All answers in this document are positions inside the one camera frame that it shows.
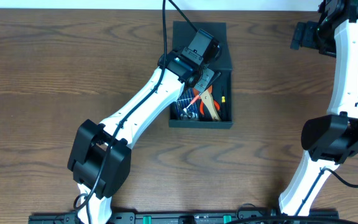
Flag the orange scraper wooden handle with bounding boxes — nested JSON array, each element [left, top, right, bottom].
[[200, 85, 223, 122]]

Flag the red handled cutting pliers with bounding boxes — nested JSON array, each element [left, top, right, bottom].
[[192, 85, 221, 118]]

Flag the black handled claw hammer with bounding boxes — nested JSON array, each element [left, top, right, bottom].
[[192, 72, 221, 121]]

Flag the black yellow screwdriver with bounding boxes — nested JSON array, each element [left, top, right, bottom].
[[221, 86, 227, 121]]

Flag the dark green box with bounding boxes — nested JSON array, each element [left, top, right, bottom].
[[168, 22, 233, 129]]

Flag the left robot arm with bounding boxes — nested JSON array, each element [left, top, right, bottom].
[[67, 29, 220, 223]]

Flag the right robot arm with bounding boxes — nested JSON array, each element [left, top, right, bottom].
[[278, 0, 358, 217]]

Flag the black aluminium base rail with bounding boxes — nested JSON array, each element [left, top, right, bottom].
[[28, 208, 340, 224]]

